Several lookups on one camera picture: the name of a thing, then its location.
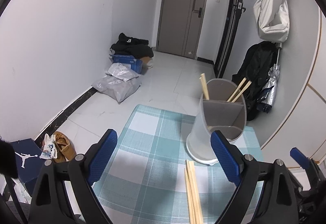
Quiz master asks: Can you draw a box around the black clothes pile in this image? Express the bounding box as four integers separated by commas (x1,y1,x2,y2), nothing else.
110,33,154,59

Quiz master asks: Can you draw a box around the black hanging jacket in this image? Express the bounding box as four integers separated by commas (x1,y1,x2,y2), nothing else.
231,41,277,121

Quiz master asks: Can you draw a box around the grey plastic parcel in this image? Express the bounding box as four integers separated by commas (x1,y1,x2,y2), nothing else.
105,62,140,82
92,75,141,104

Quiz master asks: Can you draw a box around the tan suede shoe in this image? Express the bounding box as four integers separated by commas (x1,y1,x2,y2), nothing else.
53,131,76,163

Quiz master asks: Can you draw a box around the chopstick in holder left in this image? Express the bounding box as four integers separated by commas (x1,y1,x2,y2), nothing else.
199,73,209,100

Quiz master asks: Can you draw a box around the white shoulder bag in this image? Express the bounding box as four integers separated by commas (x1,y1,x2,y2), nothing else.
253,0,290,43

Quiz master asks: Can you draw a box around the chopstick in holder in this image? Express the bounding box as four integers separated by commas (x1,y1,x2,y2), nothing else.
230,81,252,103
199,73,209,100
227,78,247,102

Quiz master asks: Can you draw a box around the blue cardboard box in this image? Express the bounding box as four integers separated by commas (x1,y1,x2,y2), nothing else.
112,55,143,74

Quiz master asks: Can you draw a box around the silver folded umbrella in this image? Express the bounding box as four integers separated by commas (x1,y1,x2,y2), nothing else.
257,43,283,113

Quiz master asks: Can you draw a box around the grey entrance door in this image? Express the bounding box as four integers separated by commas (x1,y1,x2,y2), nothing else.
156,0,207,59

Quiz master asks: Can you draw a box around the white utensil holder cup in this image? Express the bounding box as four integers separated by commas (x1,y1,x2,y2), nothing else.
186,79,247,166

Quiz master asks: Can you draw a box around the upper grey plastic parcel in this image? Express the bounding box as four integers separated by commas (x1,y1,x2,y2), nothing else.
105,62,140,82

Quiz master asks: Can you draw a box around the navy jordan shoe box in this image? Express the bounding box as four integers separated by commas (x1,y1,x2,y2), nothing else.
11,139,45,196

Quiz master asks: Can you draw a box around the black side door frame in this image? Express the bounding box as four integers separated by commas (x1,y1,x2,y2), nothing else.
214,0,246,78

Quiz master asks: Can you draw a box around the lower grey plastic parcel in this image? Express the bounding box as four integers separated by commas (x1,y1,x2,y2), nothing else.
92,75,141,104

